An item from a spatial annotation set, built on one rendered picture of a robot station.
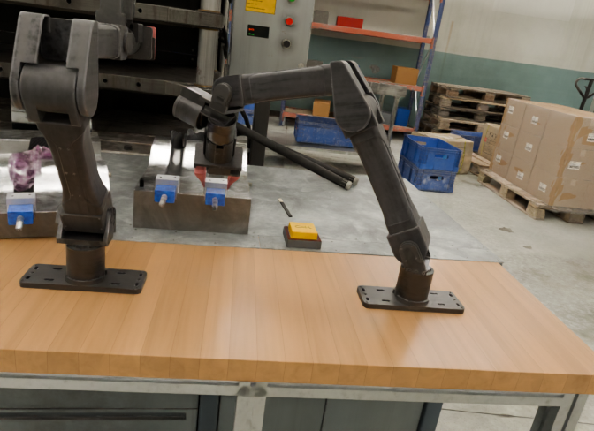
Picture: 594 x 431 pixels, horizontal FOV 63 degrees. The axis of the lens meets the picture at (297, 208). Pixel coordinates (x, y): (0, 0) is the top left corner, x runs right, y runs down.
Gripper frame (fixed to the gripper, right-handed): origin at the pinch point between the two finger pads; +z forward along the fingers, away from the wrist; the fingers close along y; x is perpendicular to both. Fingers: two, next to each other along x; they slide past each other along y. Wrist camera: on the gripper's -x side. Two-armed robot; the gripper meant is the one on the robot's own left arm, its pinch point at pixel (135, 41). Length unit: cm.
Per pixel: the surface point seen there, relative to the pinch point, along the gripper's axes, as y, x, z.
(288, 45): -40, -4, 74
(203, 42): -10, -1, 61
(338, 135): -125, 74, 361
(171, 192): -11.3, 29.8, -15.4
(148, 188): -5.8, 30.9, -10.8
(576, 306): -227, 117, 112
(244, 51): -24, 1, 75
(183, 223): -14.0, 38.2, -12.0
